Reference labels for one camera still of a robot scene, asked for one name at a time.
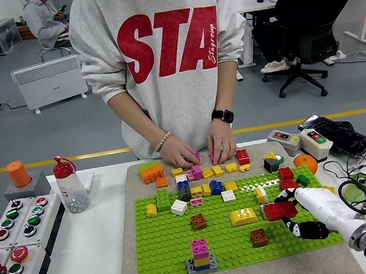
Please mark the tall red brick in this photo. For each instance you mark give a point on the tall red brick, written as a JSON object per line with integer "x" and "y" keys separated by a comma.
{"x": 243, "y": 157}

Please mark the green translucent cup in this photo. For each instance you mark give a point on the green translucent cup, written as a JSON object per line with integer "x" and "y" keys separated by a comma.
{"x": 355, "y": 191}

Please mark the green baseplate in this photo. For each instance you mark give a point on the green baseplate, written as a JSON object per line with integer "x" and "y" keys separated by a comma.
{"x": 165, "y": 240}

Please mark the black office chair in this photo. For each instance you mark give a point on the black office chair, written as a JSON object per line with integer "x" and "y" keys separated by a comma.
{"x": 312, "y": 12}

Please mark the yellow curved brick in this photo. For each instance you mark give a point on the yellow curved brick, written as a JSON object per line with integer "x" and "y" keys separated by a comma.
{"x": 244, "y": 217}

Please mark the person's right hand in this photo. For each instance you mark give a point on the person's right hand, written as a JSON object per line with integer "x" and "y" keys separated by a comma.
{"x": 179, "y": 153}

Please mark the blue square brick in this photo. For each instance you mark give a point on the blue square brick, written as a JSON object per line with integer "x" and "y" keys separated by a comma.
{"x": 217, "y": 187}

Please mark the tall lime brick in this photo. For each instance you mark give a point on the tall lime brick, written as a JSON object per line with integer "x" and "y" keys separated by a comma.
{"x": 163, "y": 201}

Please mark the yellow and white brick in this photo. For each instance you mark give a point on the yellow and white brick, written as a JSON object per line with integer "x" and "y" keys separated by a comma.
{"x": 262, "y": 196}

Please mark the pink square brick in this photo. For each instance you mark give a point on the pink square brick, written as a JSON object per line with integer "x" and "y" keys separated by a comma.
{"x": 212, "y": 157}
{"x": 198, "y": 156}

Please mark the red square brick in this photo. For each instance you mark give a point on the red square brick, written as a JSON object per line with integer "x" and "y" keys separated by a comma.
{"x": 286, "y": 174}

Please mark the grey base brick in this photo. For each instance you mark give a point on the grey base brick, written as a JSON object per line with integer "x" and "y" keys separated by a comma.
{"x": 213, "y": 263}

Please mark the dark grey sloped brick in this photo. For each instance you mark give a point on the dark grey sloped brick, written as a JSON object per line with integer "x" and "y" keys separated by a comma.
{"x": 185, "y": 194}

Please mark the dark grey square brick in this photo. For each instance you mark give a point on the dark grey square brick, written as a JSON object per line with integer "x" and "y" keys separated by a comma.
{"x": 271, "y": 165}

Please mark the white two-button switch box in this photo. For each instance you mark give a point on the white two-button switch box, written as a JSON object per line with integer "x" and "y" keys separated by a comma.
{"x": 317, "y": 148}

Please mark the person's left forearm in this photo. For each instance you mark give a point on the person's left forearm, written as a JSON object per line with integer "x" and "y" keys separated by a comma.
{"x": 225, "y": 89}

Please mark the grey push-button box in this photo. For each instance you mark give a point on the grey push-button box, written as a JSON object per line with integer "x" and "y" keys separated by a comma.
{"x": 10, "y": 218}
{"x": 37, "y": 215}

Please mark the large orange brick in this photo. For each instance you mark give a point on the large orange brick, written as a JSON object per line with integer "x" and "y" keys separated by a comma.
{"x": 152, "y": 175}

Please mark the lime flat brick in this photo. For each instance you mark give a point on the lime flat brick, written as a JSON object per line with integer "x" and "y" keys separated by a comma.
{"x": 148, "y": 166}

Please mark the clear bottle red cap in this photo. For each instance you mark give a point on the clear bottle red cap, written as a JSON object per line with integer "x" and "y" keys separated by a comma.
{"x": 72, "y": 190}

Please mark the brown square brick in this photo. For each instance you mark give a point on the brown square brick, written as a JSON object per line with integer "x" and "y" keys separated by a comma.
{"x": 259, "y": 237}
{"x": 198, "y": 222}

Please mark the black smartwatch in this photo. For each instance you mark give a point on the black smartwatch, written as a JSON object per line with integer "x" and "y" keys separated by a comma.
{"x": 227, "y": 116}

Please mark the orange cylinder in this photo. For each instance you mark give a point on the orange cylinder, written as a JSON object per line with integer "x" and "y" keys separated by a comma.
{"x": 18, "y": 173}

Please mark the small pink flat brick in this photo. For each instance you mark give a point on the small pink flat brick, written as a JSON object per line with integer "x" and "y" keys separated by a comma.
{"x": 196, "y": 201}

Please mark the large red brick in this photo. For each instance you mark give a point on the large red brick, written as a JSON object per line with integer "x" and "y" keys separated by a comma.
{"x": 280, "y": 211}

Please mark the white power strip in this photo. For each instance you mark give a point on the white power strip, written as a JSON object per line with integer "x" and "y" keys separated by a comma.
{"x": 340, "y": 55}

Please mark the yellow sloped brick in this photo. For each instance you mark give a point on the yellow sloped brick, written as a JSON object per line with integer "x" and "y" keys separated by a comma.
{"x": 270, "y": 156}

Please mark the grey square block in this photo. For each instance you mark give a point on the grey square block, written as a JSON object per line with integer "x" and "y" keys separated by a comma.
{"x": 41, "y": 186}

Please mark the wooden crate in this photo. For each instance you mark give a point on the wooden crate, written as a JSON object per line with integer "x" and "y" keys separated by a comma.
{"x": 26, "y": 31}

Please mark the person's left hand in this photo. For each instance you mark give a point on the person's left hand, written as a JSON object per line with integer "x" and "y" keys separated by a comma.
{"x": 223, "y": 140}

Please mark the long grey brick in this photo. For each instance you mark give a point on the long grey brick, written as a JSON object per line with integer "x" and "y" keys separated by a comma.
{"x": 262, "y": 212}

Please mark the black plastic tray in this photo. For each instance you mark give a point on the black plastic tray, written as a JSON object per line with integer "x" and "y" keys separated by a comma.
{"x": 344, "y": 137}

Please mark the small green white brick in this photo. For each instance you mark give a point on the small green white brick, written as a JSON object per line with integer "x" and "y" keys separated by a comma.
{"x": 280, "y": 159}

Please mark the metal chair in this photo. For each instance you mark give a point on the metal chair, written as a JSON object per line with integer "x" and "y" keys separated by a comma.
{"x": 52, "y": 51}

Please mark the small blue brick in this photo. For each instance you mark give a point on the small blue brick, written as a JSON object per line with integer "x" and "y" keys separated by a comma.
{"x": 183, "y": 185}

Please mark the small orange brick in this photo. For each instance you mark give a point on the small orange brick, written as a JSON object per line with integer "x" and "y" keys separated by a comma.
{"x": 162, "y": 182}

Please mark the white computer case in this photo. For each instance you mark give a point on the white computer case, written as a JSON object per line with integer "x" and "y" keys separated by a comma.
{"x": 249, "y": 43}

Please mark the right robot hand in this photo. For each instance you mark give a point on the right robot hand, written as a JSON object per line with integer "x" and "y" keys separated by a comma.
{"x": 318, "y": 205}

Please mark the white flat plate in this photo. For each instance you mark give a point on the white flat plate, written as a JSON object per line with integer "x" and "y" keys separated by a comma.
{"x": 90, "y": 180}

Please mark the seated person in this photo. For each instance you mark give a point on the seated person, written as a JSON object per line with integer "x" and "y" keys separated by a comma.
{"x": 268, "y": 38}
{"x": 41, "y": 24}

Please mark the small yellow brick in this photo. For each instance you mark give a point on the small yellow brick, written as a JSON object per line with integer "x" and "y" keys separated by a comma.
{"x": 244, "y": 168}

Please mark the grey two-button switch box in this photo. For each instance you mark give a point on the grey two-button switch box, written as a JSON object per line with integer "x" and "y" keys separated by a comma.
{"x": 281, "y": 137}

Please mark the blue flat stacked brick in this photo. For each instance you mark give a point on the blue flat stacked brick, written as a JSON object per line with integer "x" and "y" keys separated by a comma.
{"x": 202, "y": 267}

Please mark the tall pink brick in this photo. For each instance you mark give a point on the tall pink brick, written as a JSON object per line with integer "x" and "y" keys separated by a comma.
{"x": 198, "y": 173}

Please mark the orange fruit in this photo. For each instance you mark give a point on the orange fruit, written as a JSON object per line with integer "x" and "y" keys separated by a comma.
{"x": 305, "y": 163}

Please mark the pink stacked brick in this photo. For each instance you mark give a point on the pink stacked brick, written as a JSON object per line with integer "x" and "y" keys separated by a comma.
{"x": 200, "y": 249}

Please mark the small light pink brick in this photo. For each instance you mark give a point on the small light pink brick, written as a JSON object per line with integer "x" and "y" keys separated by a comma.
{"x": 190, "y": 175}

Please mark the red sloped brick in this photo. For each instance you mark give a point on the red sloped brick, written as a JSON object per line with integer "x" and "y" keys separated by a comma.
{"x": 288, "y": 184}

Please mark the white panel heater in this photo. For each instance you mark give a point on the white panel heater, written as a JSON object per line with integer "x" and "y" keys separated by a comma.
{"x": 50, "y": 80}

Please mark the yellow flat stacked brick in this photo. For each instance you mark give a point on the yellow flat stacked brick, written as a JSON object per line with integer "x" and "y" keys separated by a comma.
{"x": 201, "y": 262}

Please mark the person's right forearm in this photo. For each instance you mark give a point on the person's right forearm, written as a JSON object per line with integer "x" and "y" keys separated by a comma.
{"x": 137, "y": 118}

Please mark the dark green brick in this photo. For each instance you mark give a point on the dark green brick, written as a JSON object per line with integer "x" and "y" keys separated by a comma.
{"x": 303, "y": 180}

